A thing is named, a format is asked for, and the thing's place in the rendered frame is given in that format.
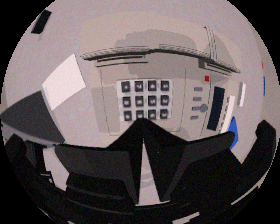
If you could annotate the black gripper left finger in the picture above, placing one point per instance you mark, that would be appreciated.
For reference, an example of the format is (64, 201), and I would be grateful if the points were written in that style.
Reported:
(122, 163)

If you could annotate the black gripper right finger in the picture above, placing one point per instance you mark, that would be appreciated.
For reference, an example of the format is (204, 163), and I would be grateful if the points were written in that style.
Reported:
(168, 162)

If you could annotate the white phone keypad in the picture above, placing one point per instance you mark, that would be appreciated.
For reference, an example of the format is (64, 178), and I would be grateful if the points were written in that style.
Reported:
(144, 97)

